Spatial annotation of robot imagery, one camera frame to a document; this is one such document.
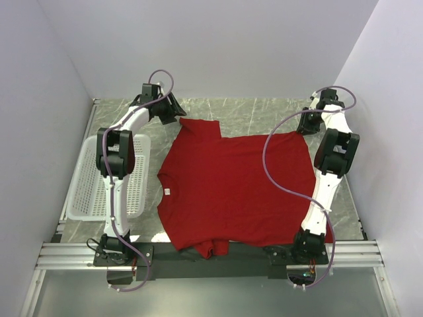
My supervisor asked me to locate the white plastic basket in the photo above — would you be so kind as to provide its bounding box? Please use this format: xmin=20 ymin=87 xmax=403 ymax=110
xmin=66 ymin=134 xmax=151 ymax=221

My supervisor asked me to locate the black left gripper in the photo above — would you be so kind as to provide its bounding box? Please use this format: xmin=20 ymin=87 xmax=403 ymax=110
xmin=154 ymin=92 xmax=186 ymax=125

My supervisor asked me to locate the red t shirt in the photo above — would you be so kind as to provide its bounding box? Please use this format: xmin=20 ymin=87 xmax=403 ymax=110
xmin=158 ymin=119 xmax=315 ymax=258

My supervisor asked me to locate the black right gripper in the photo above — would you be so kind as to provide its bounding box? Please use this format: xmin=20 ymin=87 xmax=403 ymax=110
xmin=295 ymin=107 xmax=323 ymax=135

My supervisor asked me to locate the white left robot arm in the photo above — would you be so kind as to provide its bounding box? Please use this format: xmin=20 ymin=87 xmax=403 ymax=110
xmin=86 ymin=82 xmax=186 ymax=266

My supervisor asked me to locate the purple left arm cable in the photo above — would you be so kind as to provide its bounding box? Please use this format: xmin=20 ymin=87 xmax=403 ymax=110
xmin=102 ymin=69 xmax=175 ymax=293

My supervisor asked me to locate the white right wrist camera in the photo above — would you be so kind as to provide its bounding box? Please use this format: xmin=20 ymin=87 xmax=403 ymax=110
xmin=309 ymin=92 xmax=321 ymax=109

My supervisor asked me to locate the aluminium frame rail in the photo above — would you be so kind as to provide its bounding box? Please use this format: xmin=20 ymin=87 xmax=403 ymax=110
xmin=21 ymin=220 xmax=399 ymax=316

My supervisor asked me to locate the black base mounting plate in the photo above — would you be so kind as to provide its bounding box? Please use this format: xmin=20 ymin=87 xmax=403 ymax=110
xmin=127 ymin=240 xmax=298 ymax=281

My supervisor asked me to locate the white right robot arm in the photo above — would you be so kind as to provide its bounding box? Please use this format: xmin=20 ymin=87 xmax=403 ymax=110
xmin=290 ymin=86 xmax=360 ymax=264

